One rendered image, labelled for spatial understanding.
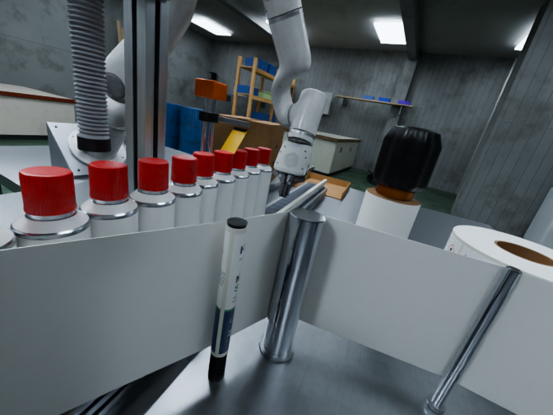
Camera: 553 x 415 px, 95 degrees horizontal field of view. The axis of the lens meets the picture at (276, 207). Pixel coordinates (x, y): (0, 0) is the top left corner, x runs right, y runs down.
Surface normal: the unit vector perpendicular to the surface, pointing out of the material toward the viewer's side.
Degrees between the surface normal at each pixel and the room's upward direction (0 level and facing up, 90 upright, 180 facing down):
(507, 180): 90
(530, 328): 90
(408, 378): 0
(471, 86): 90
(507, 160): 90
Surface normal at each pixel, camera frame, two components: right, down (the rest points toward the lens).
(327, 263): -0.32, 0.27
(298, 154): -0.24, -0.09
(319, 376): 0.18, -0.93
